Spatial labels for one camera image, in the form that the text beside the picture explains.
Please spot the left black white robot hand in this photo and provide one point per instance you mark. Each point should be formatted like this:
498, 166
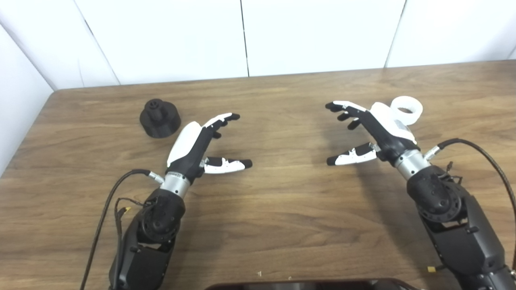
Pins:
185, 145

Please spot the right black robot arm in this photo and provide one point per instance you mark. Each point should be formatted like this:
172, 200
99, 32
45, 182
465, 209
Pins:
451, 225

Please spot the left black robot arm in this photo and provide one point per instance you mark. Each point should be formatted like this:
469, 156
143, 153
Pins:
157, 225

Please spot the black robot chest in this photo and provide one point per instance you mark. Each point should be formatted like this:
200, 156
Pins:
306, 286

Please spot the round black plastic part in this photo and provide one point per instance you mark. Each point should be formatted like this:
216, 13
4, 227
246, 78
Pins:
165, 121

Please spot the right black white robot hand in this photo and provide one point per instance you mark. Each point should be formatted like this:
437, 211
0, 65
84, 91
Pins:
389, 129

